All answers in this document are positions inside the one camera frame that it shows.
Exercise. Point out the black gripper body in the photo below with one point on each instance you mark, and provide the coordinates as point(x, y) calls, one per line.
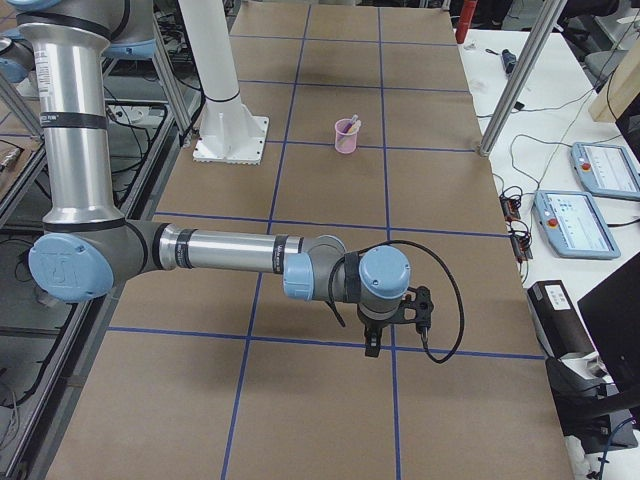
point(373, 325)

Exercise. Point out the purple highlighter pen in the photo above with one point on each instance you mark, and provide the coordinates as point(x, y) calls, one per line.
point(355, 119)

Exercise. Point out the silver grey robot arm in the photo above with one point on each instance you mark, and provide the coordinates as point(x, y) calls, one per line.
point(89, 246)

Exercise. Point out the pink mesh pen holder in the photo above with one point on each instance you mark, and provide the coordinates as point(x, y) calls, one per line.
point(345, 143)

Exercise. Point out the black box with label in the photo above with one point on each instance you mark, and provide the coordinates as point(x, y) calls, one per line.
point(558, 326)

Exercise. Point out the brown paper table cover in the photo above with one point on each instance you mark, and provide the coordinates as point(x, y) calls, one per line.
point(207, 374)

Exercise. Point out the near teach pendant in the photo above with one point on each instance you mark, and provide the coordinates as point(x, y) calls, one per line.
point(574, 225)

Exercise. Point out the teach pendant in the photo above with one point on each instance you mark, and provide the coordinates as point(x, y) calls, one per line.
point(574, 225)
point(606, 170)

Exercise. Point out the black monitor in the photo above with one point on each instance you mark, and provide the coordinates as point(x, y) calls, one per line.
point(610, 312)

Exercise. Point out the far teach pendant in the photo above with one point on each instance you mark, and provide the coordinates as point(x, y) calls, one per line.
point(606, 170)

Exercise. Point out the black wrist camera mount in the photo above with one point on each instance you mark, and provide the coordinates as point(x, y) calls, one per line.
point(417, 308)

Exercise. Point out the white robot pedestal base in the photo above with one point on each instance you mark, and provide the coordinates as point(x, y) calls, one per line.
point(228, 132)

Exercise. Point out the aluminium frame post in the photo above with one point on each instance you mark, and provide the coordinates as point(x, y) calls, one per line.
point(532, 48)

